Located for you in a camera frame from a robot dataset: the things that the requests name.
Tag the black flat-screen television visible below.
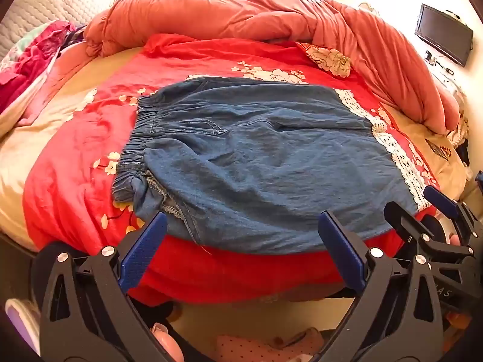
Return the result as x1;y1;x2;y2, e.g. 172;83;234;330
414;4;474;68

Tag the pink dotted cloth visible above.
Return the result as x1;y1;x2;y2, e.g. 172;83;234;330
215;328;325;362

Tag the white shoe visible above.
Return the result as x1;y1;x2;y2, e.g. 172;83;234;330
5;298;42;355

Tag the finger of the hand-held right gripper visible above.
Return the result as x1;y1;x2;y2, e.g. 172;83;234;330
384;201;474;262
423;186;483;242

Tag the pink slipper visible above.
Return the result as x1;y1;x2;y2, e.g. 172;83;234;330
151;322;185;362

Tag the red floral bedsheet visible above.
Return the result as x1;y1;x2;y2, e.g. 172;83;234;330
23;33;442;306

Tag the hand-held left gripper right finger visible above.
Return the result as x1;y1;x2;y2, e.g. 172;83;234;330
313;210;445;362

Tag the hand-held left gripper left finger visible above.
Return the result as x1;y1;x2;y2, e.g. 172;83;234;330
33;212;189;362

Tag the white quilted pillow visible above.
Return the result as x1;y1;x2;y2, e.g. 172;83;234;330
0;0;133;59

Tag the coral pink quilt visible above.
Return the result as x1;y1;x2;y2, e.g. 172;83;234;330
83;0;461;134

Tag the blue denim skirt lace hem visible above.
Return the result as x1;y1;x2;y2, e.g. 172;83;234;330
112;76;440;255

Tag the dark cloth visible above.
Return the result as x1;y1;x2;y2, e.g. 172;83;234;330
455;138;470;167

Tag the pink clothes pile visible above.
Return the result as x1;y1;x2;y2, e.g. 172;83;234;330
0;21;76;114

